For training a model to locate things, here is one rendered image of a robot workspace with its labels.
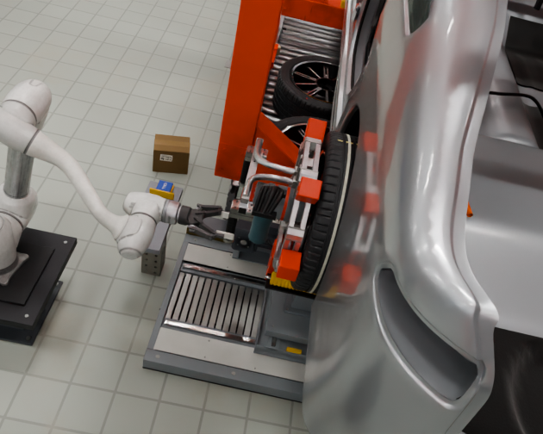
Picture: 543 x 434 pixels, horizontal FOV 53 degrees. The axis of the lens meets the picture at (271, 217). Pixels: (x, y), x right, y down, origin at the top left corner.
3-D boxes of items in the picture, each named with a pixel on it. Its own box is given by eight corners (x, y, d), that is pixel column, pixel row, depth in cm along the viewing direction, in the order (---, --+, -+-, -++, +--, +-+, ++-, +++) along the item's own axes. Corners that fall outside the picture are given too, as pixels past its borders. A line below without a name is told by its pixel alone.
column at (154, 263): (159, 276, 290) (163, 223, 260) (140, 272, 290) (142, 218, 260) (165, 262, 297) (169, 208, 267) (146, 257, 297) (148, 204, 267)
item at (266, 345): (326, 370, 261) (331, 360, 254) (252, 353, 260) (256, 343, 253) (332, 288, 296) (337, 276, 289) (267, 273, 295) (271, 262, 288)
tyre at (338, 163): (337, 254, 268) (346, 334, 207) (290, 243, 267) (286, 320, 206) (377, 126, 241) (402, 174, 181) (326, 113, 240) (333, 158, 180)
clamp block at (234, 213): (252, 222, 205) (254, 213, 201) (228, 217, 205) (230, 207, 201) (254, 213, 209) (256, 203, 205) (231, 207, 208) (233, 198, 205)
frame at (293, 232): (282, 299, 223) (315, 207, 185) (266, 295, 223) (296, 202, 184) (296, 208, 262) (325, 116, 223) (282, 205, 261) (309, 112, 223)
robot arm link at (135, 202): (167, 209, 218) (158, 234, 209) (129, 201, 217) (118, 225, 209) (168, 191, 210) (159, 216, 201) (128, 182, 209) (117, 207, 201)
